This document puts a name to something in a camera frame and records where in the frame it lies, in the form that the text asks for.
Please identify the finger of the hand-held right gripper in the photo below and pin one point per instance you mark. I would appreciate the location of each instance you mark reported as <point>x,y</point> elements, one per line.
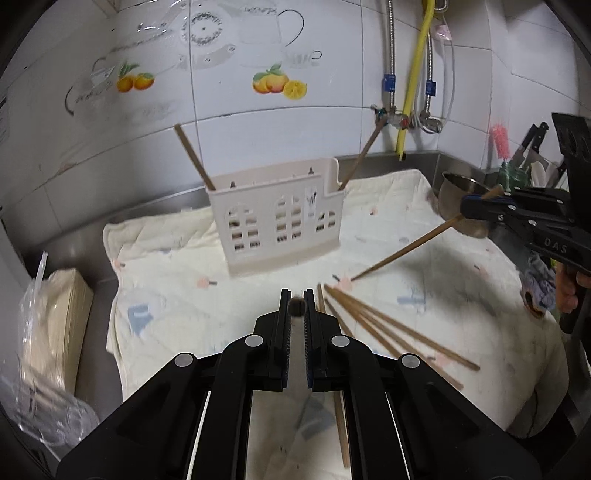
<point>482,214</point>
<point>475,201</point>

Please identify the blue grey rag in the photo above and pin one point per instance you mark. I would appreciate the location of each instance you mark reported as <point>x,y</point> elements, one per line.
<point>538,281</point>

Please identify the person's right hand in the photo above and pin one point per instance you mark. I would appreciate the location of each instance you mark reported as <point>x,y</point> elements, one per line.
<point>567,288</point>

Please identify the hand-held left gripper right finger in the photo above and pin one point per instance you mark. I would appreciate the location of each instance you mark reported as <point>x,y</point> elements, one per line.
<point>309,355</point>

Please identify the wooden chopstick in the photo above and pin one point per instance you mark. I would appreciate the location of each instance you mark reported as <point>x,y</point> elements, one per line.
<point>342,429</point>
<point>406,330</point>
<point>406,247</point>
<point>339,318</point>
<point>383,325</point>
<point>194,154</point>
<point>364,150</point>
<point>438,371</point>

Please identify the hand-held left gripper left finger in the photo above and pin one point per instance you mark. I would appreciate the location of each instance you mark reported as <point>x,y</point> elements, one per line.
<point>284,341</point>

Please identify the white plastic spoon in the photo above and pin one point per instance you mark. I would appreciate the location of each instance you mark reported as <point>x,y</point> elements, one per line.
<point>538,171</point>

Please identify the pink bottle brush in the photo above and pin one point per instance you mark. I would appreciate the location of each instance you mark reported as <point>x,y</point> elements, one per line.
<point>501,143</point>

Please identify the cream quilted mat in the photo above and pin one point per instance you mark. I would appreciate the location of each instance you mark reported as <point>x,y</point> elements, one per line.
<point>184,277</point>

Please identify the clear plastic bag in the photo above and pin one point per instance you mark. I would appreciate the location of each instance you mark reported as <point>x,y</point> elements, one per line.
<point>32,406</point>

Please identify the thin white tube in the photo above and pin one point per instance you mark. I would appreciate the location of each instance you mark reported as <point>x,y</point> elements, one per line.
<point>453,78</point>

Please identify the beige paper stack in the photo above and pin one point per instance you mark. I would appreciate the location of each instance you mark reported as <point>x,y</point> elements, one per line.
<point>60,318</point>

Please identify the green utensil container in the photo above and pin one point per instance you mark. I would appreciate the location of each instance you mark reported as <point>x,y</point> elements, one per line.
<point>512,177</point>

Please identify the stainless steel pot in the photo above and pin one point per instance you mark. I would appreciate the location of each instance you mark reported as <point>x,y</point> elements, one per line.
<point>464,203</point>

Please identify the chrome angle valve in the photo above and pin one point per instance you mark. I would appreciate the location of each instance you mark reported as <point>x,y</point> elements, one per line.
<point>431,123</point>

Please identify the beige plastic utensil holder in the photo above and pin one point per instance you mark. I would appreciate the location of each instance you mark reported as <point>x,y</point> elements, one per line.
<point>272,217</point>

